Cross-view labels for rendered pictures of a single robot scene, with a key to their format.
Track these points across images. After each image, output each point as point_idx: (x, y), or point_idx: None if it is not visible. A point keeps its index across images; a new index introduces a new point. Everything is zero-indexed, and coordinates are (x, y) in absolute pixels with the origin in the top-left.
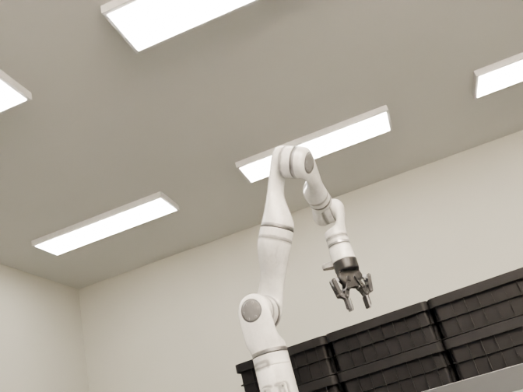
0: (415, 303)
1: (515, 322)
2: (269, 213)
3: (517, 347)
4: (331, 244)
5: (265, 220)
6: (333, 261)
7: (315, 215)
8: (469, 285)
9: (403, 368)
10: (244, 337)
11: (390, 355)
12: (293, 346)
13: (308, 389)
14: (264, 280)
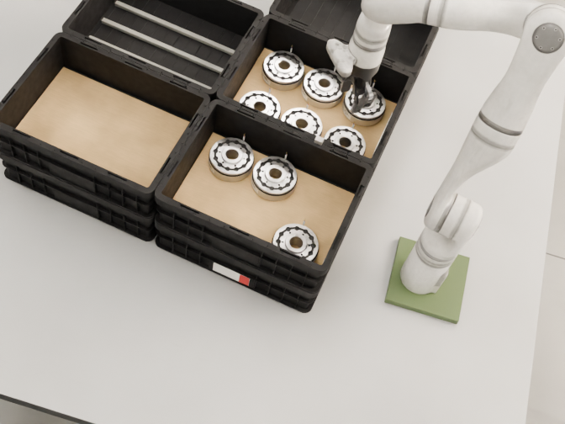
0: (413, 82)
1: (426, 56)
2: (529, 119)
3: None
4: (381, 48)
5: (523, 128)
6: (372, 67)
7: (406, 23)
8: (431, 42)
9: None
10: (457, 251)
11: (387, 140)
12: (359, 200)
13: (350, 224)
14: (464, 182)
